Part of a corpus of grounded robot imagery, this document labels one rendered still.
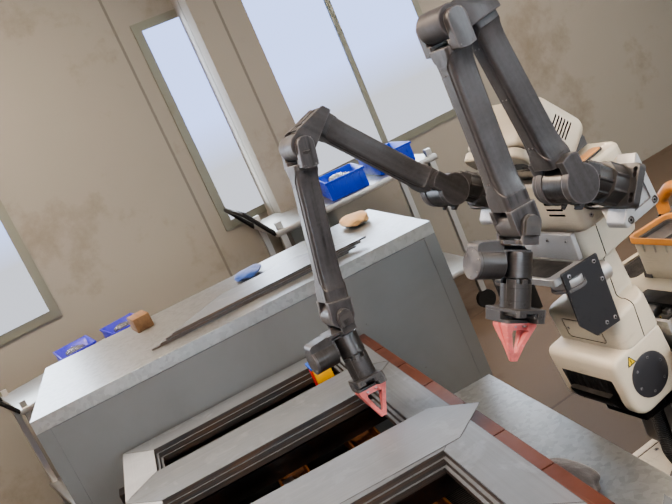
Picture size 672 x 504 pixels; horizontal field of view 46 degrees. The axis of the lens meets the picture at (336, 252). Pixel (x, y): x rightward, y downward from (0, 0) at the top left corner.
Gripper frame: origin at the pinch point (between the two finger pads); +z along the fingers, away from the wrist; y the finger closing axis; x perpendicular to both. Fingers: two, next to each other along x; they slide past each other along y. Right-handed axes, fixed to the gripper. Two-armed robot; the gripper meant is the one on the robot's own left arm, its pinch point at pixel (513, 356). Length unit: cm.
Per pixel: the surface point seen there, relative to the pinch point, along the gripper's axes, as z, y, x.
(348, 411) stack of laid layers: 23, -56, -7
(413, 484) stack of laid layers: 25.9, -11.5, -13.8
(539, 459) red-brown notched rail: 17.9, 5.3, 2.5
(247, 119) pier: -79, -309, 45
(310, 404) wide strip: 23, -66, -13
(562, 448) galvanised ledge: 23.4, -13.9, 23.9
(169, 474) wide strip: 40, -75, -47
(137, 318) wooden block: 10, -149, -43
